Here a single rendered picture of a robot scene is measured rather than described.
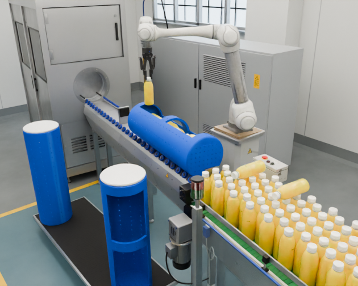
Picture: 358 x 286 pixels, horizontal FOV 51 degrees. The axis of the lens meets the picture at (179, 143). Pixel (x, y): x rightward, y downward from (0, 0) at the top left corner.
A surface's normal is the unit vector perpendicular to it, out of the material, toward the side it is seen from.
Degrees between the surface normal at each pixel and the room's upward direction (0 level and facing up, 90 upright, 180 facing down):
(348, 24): 90
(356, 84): 90
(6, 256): 0
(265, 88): 90
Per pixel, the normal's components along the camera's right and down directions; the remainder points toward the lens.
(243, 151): 0.63, 0.30
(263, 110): -0.78, 0.26
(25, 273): -0.01, -0.92
